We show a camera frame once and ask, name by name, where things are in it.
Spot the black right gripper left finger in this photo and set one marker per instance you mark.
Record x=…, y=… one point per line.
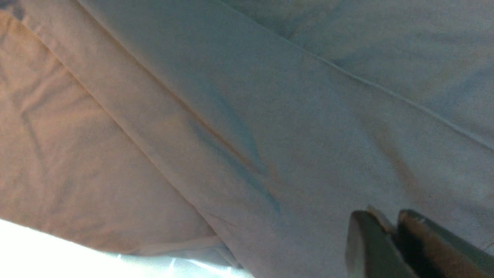
x=370, y=252

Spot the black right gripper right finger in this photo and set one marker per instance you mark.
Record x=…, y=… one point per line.
x=434, y=252

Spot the dark gray long-sleeved shirt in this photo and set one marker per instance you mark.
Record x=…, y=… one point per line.
x=244, y=133

